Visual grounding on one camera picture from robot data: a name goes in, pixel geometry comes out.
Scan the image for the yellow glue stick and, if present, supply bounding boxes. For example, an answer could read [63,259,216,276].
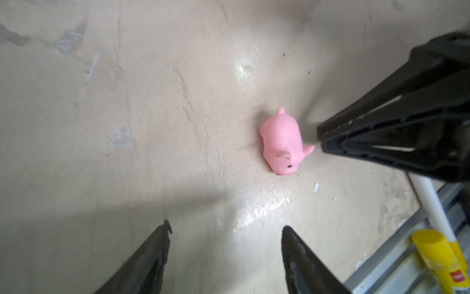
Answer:
[411,229,470,294]

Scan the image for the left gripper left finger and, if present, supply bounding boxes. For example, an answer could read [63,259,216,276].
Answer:
[95,220,172,294]

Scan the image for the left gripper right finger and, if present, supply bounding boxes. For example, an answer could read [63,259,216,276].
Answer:
[282,226,351,294]

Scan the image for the pink pig toy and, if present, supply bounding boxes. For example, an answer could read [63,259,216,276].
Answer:
[259,108,315,176]

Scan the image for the white yellow marker pen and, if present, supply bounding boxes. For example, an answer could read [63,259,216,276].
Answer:
[408,173,468,270]

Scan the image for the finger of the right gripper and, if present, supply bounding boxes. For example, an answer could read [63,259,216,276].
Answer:
[317,31,470,140]
[320,114,470,183]

